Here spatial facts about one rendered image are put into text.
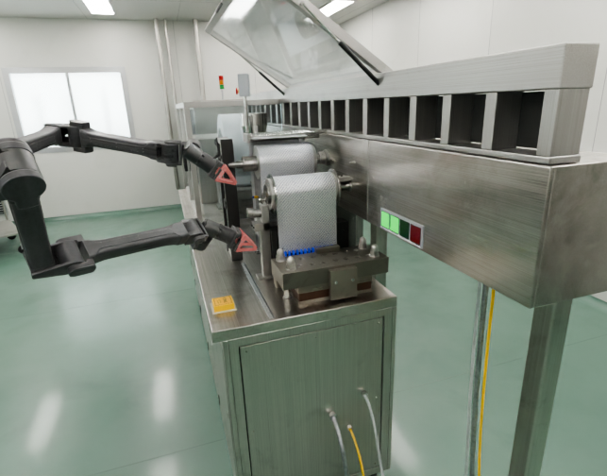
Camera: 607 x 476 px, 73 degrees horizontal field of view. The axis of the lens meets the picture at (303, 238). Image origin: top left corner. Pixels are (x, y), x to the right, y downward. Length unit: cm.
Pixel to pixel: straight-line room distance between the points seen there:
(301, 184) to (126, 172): 569
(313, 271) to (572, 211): 79
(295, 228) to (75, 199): 592
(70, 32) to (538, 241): 676
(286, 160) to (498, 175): 97
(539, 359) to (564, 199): 47
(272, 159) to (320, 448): 115
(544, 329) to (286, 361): 79
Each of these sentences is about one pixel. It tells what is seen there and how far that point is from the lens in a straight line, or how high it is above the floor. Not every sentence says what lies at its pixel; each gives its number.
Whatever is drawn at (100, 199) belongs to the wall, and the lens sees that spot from 719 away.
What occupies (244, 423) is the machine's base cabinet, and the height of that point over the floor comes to 53.
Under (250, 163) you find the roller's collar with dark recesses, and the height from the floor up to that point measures 134.
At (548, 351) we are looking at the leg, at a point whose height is 95.
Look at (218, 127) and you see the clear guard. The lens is 248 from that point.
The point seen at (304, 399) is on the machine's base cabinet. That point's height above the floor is 56.
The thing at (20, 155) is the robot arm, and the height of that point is 149.
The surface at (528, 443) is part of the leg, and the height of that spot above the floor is 66.
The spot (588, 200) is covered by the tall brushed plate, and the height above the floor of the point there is 136.
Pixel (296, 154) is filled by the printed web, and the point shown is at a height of 137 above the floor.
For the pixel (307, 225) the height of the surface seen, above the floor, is 113.
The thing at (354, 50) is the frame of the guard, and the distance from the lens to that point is 143.
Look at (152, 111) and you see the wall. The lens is 699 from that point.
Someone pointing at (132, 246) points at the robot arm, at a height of 118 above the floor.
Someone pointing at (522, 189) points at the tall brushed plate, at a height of 139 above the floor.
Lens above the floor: 157
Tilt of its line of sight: 18 degrees down
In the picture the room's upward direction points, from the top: 2 degrees counter-clockwise
